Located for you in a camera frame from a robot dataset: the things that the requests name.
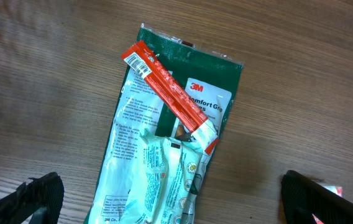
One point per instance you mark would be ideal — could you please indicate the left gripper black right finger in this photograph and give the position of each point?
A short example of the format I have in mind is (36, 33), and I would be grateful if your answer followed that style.
(304, 200)

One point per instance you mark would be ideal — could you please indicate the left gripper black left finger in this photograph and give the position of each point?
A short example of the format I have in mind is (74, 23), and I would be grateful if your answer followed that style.
(40, 201)

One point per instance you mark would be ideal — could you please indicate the red tissue pack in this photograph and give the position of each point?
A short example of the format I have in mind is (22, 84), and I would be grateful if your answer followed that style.
(338, 190)

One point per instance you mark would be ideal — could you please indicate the pale green wipes pack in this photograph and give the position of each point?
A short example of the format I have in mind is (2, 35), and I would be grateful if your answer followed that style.
(163, 175)

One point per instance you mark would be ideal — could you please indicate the green glove package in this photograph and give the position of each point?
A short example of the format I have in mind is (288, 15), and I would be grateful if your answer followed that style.
(209, 78)

